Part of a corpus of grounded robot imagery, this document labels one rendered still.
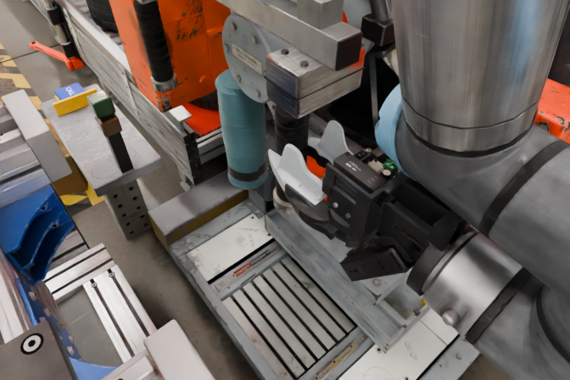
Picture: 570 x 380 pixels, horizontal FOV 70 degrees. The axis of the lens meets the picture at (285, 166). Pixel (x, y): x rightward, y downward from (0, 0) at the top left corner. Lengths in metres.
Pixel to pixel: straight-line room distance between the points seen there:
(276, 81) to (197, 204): 0.99
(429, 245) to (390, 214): 0.04
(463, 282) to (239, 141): 0.55
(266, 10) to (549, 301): 0.33
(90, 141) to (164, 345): 0.83
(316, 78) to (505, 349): 0.26
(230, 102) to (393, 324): 0.70
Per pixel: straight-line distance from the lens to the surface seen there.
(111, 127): 0.95
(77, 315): 1.14
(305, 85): 0.38
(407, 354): 1.18
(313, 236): 1.13
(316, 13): 0.37
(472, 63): 0.20
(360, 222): 0.36
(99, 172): 1.07
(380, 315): 1.13
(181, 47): 1.01
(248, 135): 0.78
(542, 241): 0.26
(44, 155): 0.69
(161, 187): 1.62
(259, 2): 0.44
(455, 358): 1.21
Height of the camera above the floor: 1.14
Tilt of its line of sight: 45 degrees down
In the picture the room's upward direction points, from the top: straight up
